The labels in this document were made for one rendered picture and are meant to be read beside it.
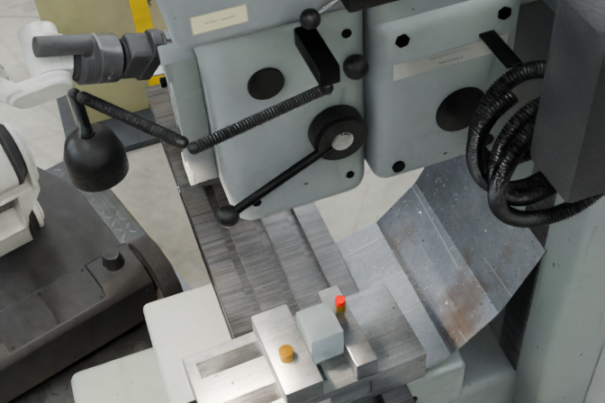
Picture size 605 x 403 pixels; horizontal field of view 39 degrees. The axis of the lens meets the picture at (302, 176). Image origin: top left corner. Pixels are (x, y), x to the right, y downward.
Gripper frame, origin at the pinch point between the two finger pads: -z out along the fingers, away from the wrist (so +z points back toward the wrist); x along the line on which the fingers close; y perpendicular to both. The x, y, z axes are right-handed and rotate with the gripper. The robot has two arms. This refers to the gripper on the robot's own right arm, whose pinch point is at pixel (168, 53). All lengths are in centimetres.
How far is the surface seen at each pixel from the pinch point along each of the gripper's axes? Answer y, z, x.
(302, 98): -39, 21, 59
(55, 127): 65, -39, -167
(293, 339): -58, 4, 14
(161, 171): 30, -61, -138
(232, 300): -46.8, 1.7, -4.6
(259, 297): -47.9, -2.3, -2.3
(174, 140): -40, 34, 53
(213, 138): -41, 30, 56
